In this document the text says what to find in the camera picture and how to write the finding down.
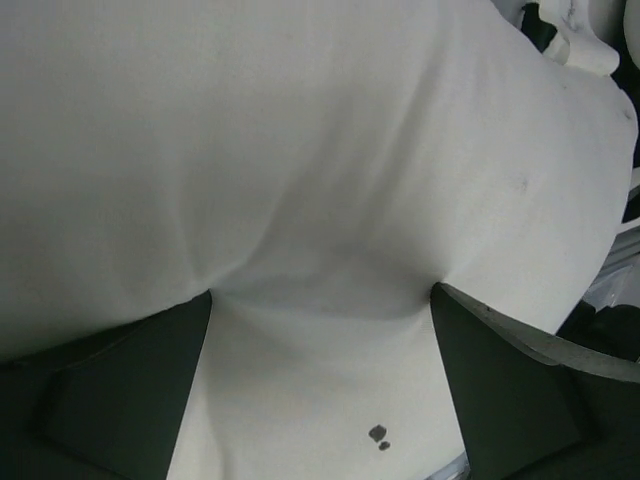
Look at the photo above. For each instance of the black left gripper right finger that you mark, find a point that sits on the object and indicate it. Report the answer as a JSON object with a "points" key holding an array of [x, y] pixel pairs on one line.
{"points": [[534, 405]]}

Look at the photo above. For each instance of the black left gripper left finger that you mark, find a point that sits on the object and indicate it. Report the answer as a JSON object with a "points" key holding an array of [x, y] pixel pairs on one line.
{"points": [[106, 406]]}

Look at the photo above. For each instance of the white pillow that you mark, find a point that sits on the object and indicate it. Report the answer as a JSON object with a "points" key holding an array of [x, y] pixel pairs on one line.
{"points": [[313, 167]]}

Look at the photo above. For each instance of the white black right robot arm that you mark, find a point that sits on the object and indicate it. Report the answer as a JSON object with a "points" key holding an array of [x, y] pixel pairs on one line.
{"points": [[575, 43]]}

